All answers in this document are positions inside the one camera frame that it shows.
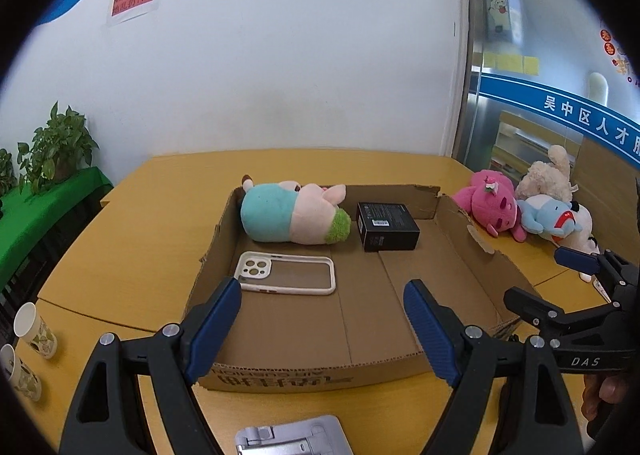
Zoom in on shallow cardboard box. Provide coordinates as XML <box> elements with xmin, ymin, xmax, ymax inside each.
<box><xmin>200</xmin><ymin>186</ymin><xmax>529</xmax><ymax>393</ymax></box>

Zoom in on clear white phone case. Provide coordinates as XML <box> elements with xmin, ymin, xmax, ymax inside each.
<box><xmin>233</xmin><ymin>251</ymin><xmax>336</xmax><ymax>296</ymax></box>

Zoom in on person's right hand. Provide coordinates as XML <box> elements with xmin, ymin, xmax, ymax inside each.
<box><xmin>582</xmin><ymin>374</ymin><xmax>629</xmax><ymax>421</ymax></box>

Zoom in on cartoon sticker on glass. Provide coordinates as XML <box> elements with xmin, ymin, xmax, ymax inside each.
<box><xmin>486</xmin><ymin>0</ymin><xmax>523</xmax><ymax>47</ymax></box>

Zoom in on yellow sticky notes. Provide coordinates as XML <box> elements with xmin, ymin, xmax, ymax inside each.
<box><xmin>483</xmin><ymin>52</ymin><xmax>540</xmax><ymax>76</ymax></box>

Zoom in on green cloth side table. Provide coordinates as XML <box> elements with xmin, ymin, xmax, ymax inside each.
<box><xmin>1</xmin><ymin>167</ymin><xmax>113</xmax><ymax>289</ymax></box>

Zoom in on beige bunny plush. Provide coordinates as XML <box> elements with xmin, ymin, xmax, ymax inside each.
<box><xmin>515</xmin><ymin>144</ymin><xmax>578</xmax><ymax>203</ymax></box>

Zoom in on blue and white plush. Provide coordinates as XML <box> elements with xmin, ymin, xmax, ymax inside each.
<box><xmin>516</xmin><ymin>194</ymin><xmax>600</xmax><ymax>255</ymax></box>

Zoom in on pink and teal plush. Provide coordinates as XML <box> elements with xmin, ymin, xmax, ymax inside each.
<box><xmin>240</xmin><ymin>175</ymin><xmax>352</xmax><ymax>246</ymax></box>

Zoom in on small potted green plant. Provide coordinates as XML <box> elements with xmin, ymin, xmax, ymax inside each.
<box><xmin>0</xmin><ymin>148</ymin><xmax>17</xmax><ymax>196</ymax></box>

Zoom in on grey folding phone stand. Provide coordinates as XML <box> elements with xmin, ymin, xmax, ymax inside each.
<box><xmin>234</xmin><ymin>415</ymin><xmax>354</xmax><ymax>455</ymax></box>

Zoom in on large potted green plant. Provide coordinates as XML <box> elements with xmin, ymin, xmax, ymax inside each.
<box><xmin>16</xmin><ymin>102</ymin><xmax>99</xmax><ymax>195</ymax></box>

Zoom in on pink bear plush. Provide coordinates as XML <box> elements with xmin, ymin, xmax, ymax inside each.
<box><xmin>451</xmin><ymin>169</ymin><xmax>527</xmax><ymax>243</ymax></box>

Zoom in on black product box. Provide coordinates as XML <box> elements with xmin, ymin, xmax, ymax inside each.
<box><xmin>356</xmin><ymin>203</ymin><xmax>420</xmax><ymax>253</ymax></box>

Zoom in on patterned paper cup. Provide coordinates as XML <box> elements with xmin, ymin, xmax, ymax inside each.
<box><xmin>1</xmin><ymin>343</ymin><xmax>42</xmax><ymax>402</ymax></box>
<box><xmin>13</xmin><ymin>302</ymin><xmax>58</xmax><ymax>360</ymax></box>

